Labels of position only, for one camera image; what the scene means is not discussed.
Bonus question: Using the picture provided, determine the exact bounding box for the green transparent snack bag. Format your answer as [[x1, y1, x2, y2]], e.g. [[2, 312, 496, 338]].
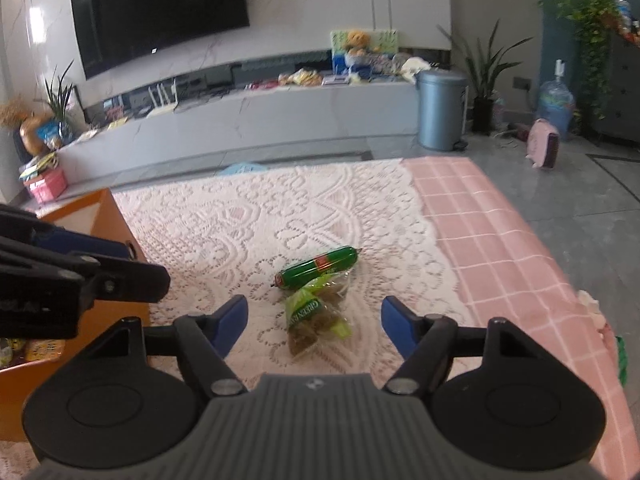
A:
[[284, 271, 352, 356]]

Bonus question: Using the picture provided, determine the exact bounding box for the green sausage snack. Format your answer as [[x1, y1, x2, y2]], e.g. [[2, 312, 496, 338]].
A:
[[273, 246, 359, 290]]

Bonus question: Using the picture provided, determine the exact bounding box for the pink storage box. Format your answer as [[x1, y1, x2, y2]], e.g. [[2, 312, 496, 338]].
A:
[[24, 168, 67, 205]]

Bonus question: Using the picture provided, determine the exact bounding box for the orange cardboard box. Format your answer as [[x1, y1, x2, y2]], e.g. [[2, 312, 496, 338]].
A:
[[1, 190, 150, 442]]

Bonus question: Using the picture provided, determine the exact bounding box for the white lace tablecloth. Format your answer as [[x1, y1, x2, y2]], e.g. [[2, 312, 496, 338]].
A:
[[0, 158, 476, 480]]

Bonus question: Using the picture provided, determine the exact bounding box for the pink checked tablecloth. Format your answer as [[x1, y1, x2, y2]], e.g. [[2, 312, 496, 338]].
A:
[[403, 157, 639, 479]]

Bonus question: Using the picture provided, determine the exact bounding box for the potted plant on bench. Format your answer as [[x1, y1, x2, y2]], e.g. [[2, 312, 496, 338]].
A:
[[42, 62, 76, 151]]

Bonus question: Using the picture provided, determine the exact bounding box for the brown gourd vase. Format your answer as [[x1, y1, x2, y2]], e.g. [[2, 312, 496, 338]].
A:
[[20, 113, 51, 157]]

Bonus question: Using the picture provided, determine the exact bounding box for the light blue plastic stool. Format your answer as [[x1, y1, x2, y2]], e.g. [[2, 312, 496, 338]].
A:
[[218, 162, 267, 176]]

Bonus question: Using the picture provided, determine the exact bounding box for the white wifi router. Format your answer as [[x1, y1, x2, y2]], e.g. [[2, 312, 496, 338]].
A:
[[148, 78, 179, 117]]

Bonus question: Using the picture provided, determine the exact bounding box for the blue metal trash bin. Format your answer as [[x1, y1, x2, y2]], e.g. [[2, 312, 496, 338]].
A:
[[416, 70, 469, 152]]

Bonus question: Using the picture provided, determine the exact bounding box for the pink space heater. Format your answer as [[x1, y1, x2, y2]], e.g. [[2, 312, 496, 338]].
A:
[[526, 118, 560, 169]]

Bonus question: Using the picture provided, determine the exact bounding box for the white marble tv bench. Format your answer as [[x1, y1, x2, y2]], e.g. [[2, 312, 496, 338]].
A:
[[58, 82, 419, 184]]

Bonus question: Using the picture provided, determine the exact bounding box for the blue water bottle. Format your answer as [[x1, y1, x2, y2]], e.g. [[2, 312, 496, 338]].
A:
[[536, 58, 575, 141]]

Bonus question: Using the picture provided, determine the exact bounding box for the potted plant by bin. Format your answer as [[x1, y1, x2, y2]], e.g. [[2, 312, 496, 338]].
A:
[[437, 20, 533, 134]]

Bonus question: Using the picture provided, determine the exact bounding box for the grey drawer cabinet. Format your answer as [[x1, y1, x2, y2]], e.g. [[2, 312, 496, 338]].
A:
[[592, 35, 640, 144]]

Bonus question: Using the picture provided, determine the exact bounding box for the green poster board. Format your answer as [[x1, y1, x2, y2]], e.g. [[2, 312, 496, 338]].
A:
[[330, 29, 399, 56]]

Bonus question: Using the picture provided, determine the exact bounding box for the teddy bear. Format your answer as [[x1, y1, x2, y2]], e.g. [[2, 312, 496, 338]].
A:
[[344, 29, 380, 56]]

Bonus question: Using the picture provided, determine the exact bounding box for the hanging ivy plant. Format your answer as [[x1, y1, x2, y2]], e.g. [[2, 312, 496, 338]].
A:
[[556, 0, 620, 130]]

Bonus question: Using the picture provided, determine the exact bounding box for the black wall television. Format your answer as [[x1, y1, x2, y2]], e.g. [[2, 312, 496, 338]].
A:
[[70, 0, 250, 78]]

